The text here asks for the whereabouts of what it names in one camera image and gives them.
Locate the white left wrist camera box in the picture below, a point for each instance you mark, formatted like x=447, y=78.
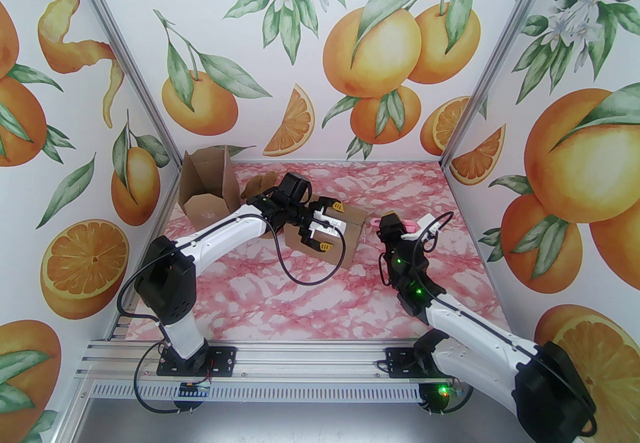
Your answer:
x=327, y=226

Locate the pink marble table mat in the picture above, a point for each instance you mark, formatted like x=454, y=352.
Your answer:
x=310, y=316

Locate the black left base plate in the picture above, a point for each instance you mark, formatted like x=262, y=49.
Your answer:
x=225, y=361

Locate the aluminium frame post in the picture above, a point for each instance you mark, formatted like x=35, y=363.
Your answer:
x=121, y=46
x=505, y=46

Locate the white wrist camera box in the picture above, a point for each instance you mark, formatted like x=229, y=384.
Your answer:
x=427, y=226
x=327, y=226

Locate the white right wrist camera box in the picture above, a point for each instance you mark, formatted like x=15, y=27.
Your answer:
x=427, y=226

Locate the aluminium right frame post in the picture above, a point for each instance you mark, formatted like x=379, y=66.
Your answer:
x=505, y=46

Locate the right small circuit board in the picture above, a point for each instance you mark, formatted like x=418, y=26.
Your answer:
x=450, y=391

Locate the large cardboard box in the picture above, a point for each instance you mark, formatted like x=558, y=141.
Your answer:
x=210, y=221

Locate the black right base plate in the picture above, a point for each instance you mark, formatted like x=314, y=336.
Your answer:
x=400, y=363

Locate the small taped cardboard box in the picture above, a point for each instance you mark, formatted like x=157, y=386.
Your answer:
x=352, y=231

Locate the aluminium left frame post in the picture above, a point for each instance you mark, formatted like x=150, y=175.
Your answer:
x=121, y=46

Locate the small circuit board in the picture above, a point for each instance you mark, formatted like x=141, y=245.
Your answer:
x=195, y=390
x=450, y=391

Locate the pink utility knife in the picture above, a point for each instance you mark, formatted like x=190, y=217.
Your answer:
x=410, y=230

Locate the aluminium back frame bar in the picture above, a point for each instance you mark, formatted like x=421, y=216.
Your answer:
x=410, y=161

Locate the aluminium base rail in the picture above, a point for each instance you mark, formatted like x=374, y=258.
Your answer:
x=310, y=361

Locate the left small circuit board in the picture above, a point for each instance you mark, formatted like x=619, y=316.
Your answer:
x=195, y=390

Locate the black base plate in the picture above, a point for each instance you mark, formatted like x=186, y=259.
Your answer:
x=400, y=363
x=225, y=361

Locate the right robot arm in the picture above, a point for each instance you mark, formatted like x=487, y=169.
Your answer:
x=480, y=331

